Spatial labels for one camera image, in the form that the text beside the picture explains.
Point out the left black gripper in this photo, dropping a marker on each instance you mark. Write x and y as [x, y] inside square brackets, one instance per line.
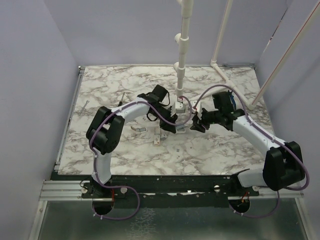
[167, 126]

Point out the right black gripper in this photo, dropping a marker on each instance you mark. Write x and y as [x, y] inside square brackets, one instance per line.
[198, 123]

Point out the white staple box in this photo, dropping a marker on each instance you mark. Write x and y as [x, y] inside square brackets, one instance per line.
[157, 136]

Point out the white stapler base piece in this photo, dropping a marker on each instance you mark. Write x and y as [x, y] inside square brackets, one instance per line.
[139, 129]

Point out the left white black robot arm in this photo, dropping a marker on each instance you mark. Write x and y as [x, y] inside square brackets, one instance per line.
[105, 130]

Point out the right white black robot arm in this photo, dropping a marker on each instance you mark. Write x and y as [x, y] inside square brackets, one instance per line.
[282, 164]

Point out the yellow black screwdriver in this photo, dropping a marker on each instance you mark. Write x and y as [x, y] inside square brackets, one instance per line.
[121, 100]

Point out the small silver wrench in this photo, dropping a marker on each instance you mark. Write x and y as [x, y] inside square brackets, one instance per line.
[83, 108]

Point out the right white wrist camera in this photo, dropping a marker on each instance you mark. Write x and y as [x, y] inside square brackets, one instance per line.
[197, 111]

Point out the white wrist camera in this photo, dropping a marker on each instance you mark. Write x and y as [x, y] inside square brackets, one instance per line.
[177, 108]
[197, 111]

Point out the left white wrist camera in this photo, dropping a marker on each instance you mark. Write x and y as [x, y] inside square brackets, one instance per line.
[177, 108]

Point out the blue handled pliers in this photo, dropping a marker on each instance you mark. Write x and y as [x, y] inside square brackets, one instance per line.
[232, 99]

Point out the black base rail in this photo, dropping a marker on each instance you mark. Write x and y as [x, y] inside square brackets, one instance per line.
[220, 191]

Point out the white PVC pipe frame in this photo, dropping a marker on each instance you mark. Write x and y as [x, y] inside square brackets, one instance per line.
[245, 32]

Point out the aluminium extrusion rail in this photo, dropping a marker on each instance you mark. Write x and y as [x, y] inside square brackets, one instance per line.
[72, 190]

